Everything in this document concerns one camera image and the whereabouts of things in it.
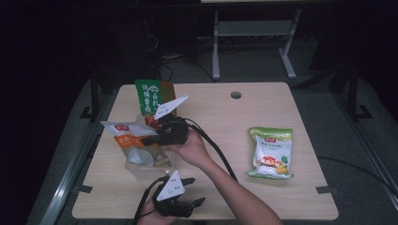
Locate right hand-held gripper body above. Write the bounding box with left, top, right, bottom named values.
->
left=153, top=95, right=191, bottom=147

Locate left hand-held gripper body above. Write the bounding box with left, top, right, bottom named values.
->
left=151, top=170, right=194, bottom=218

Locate white and orange food packet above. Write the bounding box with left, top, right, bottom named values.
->
left=99, top=119, right=174, bottom=169

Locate clear plastic container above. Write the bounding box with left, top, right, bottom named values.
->
left=124, top=113, right=176, bottom=181

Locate green and red food packet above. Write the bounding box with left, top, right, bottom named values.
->
left=133, top=78, right=178, bottom=129

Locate white and green food packet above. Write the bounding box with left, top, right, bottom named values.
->
left=246, top=126, right=295, bottom=181

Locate person's right hand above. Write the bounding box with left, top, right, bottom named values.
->
left=169, top=128, right=214, bottom=171

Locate person's left hand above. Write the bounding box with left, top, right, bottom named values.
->
left=136, top=199, right=180, bottom=225

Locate black metal stand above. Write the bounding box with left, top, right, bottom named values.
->
left=79, top=70, right=101, bottom=122
left=346, top=67, right=374, bottom=122

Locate left hand-held gripper black cable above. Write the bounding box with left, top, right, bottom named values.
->
left=133, top=174, right=171, bottom=225

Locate hand-held gripper black cable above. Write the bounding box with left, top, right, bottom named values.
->
left=182, top=117, right=239, bottom=183
left=133, top=174, right=171, bottom=225

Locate right hand-held gripper black cable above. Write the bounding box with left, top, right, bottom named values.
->
left=182, top=117, right=239, bottom=183

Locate bundle of floor cables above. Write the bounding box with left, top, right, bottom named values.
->
left=146, top=32, right=217, bottom=84

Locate aluminium rail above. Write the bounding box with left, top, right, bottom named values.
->
left=38, top=93, right=120, bottom=225

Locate white metal table frame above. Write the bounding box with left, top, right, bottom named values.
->
left=211, top=8, right=302, bottom=81

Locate thin black cable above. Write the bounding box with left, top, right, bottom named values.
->
left=316, top=156, right=398, bottom=199

